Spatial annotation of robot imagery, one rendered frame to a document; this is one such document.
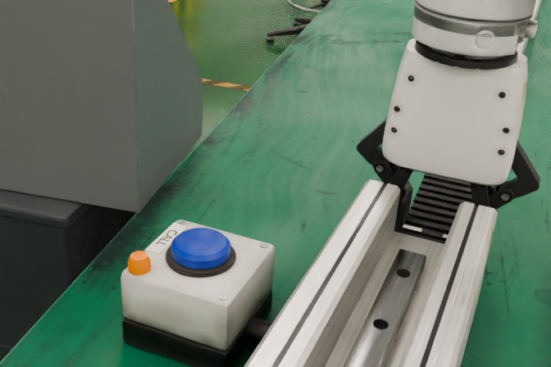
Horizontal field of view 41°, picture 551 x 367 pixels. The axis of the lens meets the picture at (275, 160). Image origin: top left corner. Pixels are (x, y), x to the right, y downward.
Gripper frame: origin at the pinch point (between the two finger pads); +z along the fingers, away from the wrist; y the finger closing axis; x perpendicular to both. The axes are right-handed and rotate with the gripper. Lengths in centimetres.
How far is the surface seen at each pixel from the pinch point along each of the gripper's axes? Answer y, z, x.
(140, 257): 15.8, -4.1, 20.6
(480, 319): -5.4, 3.1, 7.4
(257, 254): 9.8, -3.0, 15.3
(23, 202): 35.7, 3.1, 9.0
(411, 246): 0.7, -1.5, 6.9
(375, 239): 2.4, -4.8, 12.5
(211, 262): 11.6, -3.8, 18.7
